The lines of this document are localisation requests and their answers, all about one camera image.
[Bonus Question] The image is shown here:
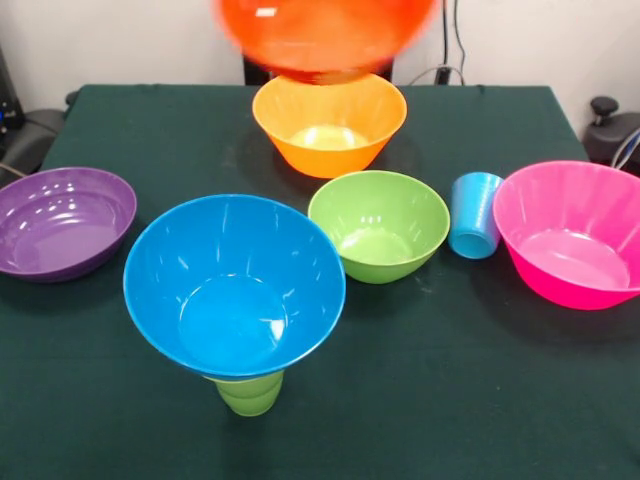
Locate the blue cup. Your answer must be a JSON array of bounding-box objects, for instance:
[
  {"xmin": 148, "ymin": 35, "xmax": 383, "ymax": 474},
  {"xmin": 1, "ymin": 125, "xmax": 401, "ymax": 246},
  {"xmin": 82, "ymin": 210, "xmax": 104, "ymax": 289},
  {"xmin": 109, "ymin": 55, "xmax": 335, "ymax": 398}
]
[{"xmin": 447, "ymin": 171, "xmax": 505, "ymax": 260}]

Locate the large pink bowl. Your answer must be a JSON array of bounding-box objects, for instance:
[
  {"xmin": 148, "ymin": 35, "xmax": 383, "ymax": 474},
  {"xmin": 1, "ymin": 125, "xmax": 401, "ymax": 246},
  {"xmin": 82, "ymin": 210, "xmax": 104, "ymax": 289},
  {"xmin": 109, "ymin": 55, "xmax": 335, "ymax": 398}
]
[{"xmin": 492, "ymin": 160, "xmax": 640, "ymax": 312}]

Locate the stack of green cups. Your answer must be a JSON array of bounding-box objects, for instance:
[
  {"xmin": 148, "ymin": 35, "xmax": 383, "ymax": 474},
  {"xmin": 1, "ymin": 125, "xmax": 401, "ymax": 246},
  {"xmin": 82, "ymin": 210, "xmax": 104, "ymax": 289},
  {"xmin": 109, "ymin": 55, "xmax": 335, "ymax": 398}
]
[{"xmin": 213, "ymin": 369, "xmax": 286, "ymax": 418}]

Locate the black equipment box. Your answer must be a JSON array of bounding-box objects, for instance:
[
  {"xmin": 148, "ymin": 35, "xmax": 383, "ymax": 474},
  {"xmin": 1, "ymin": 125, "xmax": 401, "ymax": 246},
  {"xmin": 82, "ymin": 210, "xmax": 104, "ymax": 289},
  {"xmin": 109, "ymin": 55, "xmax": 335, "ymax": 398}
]
[{"xmin": 0, "ymin": 44, "xmax": 26, "ymax": 139}]

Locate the wide purple bowl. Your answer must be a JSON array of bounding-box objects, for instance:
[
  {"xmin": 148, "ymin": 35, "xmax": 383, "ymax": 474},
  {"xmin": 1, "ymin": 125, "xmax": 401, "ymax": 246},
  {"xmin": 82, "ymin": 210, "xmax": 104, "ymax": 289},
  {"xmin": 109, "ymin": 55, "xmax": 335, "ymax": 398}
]
[{"xmin": 0, "ymin": 166, "xmax": 138, "ymax": 284}]

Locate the dark green tablecloth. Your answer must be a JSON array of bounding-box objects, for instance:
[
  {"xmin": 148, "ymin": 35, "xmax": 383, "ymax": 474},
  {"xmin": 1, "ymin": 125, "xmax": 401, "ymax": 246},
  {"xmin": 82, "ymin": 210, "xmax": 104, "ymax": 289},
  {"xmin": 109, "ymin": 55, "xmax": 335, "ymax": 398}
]
[{"xmin": 0, "ymin": 83, "xmax": 640, "ymax": 480}]

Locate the wide red-orange bowl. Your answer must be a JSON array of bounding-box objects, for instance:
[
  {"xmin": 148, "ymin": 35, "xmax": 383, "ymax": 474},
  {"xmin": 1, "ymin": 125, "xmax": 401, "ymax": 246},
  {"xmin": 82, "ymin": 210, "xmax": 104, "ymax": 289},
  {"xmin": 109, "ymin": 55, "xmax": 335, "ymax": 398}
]
[{"xmin": 212, "ymin": 0, "xmax": 444, "ymax": 87}]

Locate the large yellow-orange bowl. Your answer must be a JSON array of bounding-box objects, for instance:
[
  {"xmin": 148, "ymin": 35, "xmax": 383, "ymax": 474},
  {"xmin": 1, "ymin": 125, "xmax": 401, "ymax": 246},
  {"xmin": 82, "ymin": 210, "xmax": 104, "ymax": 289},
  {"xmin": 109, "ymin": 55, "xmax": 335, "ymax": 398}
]
[{"xmin": 251, "ymin": 73, "xmax": 408, "ymax": 180}]

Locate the grey chair with black knob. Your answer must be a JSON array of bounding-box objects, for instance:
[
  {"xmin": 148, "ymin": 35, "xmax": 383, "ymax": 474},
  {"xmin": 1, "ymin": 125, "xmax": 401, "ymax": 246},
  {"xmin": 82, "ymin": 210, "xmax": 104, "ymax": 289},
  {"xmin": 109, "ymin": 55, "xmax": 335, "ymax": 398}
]
[{"xmin": 582, "ymin": 96, "xmax": 640, "ymax": 174}]

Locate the large green bowl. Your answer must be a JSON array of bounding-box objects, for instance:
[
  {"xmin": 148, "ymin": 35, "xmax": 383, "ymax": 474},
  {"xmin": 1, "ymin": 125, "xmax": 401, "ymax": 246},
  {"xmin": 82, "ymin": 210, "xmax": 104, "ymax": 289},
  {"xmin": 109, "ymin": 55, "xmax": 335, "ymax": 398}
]
[{"xmin": 307, "ymin": 170, "xmax": 452, "ymax": 285}]

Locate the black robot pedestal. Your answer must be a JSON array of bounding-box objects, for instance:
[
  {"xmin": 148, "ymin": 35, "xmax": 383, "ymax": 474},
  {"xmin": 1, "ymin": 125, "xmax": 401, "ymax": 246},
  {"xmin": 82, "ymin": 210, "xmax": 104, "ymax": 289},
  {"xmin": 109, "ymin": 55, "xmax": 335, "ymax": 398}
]
[{"xmin": 242, "ymin": 49, "xmax": 401, "ymax": 87}]

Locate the blue bowl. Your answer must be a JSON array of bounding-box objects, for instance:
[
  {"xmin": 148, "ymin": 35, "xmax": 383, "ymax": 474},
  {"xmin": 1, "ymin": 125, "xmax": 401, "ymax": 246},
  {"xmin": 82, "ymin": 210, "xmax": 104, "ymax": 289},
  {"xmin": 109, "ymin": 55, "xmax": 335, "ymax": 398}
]
[{"xmin": 122, "ymin": 193, "xmax": 347, "ymax": 380}]

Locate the black wall cable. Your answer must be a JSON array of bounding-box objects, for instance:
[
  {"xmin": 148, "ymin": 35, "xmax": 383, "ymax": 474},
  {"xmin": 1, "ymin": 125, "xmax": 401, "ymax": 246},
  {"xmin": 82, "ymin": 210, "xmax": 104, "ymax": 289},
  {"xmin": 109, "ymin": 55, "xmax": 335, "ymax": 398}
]
[{"xmin": 442, "ymin": 0, "xmax": 469, "ymax": 86}]

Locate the white cable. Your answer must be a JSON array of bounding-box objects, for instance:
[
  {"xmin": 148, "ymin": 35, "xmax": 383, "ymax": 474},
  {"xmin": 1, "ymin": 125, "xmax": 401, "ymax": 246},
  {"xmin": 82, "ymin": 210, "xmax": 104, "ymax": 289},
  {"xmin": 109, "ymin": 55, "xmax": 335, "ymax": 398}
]
[{"xmin": 407, "ymin": 64, "xmax": 442, "ymax": 86}]

